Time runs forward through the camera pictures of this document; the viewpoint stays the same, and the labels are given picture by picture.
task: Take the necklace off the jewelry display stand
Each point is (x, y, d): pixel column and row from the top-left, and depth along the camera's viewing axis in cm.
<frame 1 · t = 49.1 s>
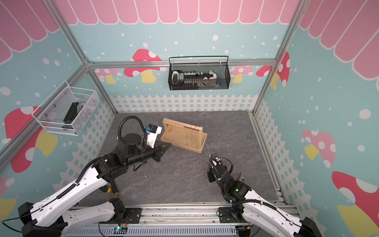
left hand: (170, 148, 67), fingers closed
right hand: (210, 164, 82), fingers open
wooden jewelry display stand: (188, 137, 93), point 12 cm above the table
orange black screwdriver: (116, 193, 82), point 2 cm above the table

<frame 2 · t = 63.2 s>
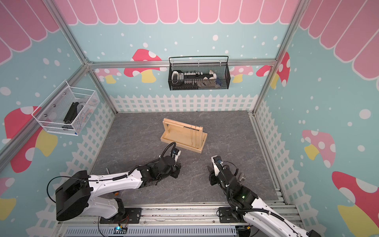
left hand: (179, 166, 84), fingers closed
right hand: (209, 166, 80), fingers open
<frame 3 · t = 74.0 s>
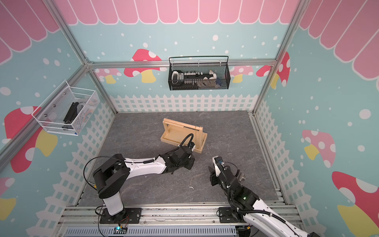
left hand: (191, 160, 90), fingers closed
right hand: (210, 166, 79), fingers open
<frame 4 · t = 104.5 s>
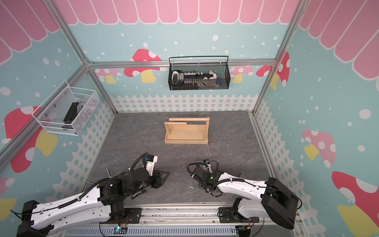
left hand: (165, 176, 73), fingers open
right hand: (204, 182, 84), fingers open
wooden jewelry display stand: (180, 133, 110), on the table
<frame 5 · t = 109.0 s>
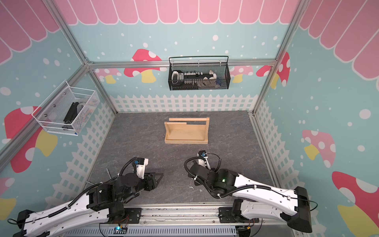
left hand: (159, 177, 72), fingers open
right hand: (196, 172, 73), fingers open
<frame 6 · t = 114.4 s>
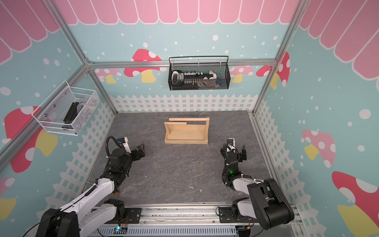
left hand: (137, 148, 86), fingers open
right hand: (235, 145, 88), fingers open
